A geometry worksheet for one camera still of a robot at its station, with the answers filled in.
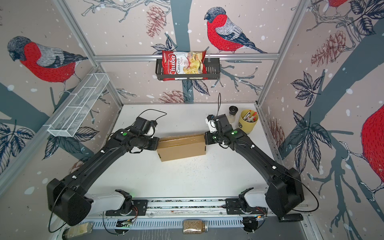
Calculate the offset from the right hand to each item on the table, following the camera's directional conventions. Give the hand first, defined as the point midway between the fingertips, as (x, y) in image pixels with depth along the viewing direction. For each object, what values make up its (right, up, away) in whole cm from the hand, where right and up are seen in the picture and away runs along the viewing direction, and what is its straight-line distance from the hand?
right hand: (202, 139), depth 81 cm
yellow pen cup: (+30, +10, +14) cm, 34 cm away
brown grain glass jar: (-4, -36, -16) cm, 40 cm away
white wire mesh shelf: (-67, +14, -7) cm, 69 cm away
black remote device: (+42, -35, -12) cm, 56 cm away
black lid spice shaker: (+22, +17, +20) cm, 35 cm away
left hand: (-24, -2, -3) cm, 25 cm away
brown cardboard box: (-16, -4, -3) cm, 17 cm away
